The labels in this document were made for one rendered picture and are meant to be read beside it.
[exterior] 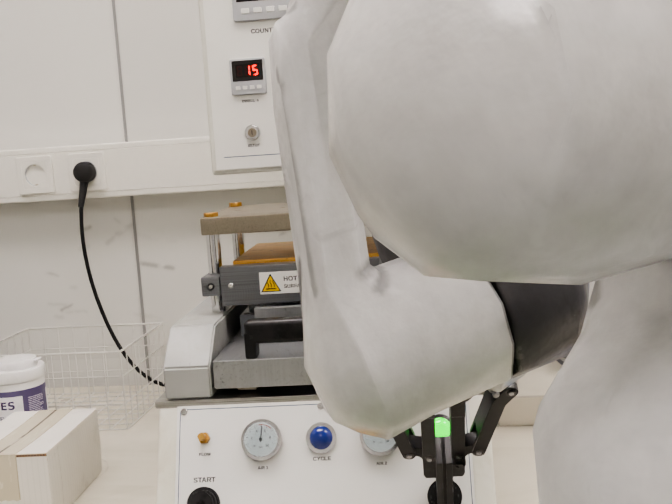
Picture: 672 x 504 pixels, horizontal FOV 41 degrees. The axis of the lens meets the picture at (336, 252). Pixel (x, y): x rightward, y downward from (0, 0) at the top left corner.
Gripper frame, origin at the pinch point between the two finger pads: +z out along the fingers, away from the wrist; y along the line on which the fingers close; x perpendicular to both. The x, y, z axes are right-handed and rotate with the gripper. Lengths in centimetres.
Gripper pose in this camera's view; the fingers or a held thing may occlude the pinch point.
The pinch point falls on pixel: (443, 471)
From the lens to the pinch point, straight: 87.9
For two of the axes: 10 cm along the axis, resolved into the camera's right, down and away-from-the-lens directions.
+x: -0.2, 6.8, -7.4
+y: -9.9, 0.6, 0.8
